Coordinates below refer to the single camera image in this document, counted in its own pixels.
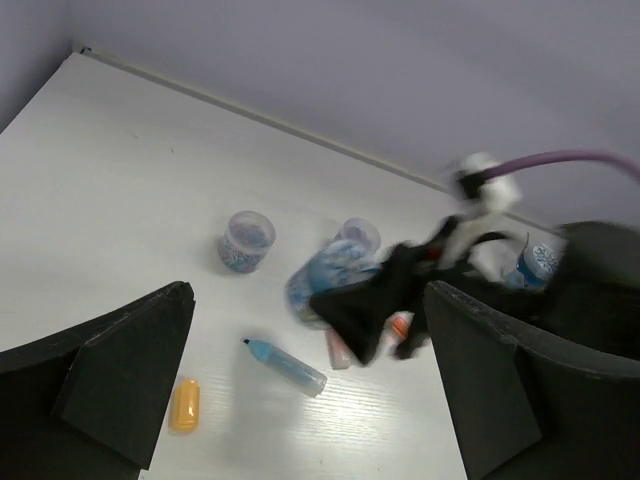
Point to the clear jar blue clips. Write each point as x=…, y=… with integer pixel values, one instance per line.
x=246, y=241

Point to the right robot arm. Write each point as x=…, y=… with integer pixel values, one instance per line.
x=591, y=299

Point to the blue lid jar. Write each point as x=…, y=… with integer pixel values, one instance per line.
x=533, y=268
x=341, y=263

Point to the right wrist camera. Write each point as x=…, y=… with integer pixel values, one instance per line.
x=478, y=194

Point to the blue pencil-shaped highlighter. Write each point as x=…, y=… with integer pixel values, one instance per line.
x=305, y=378

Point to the orange eraser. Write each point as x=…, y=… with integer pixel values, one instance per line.
x=399, y=324

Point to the orange-yellow eraser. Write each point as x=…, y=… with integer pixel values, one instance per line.
x=185, y=407

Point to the pink pencil-shaped highlighter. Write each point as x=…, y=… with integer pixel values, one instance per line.
x=339, y=355

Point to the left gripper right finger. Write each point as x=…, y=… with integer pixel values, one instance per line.
x=526, y=404

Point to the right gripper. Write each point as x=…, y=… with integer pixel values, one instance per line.
x=358, y=312

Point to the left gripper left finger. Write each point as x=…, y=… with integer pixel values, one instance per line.
x=89, y=402

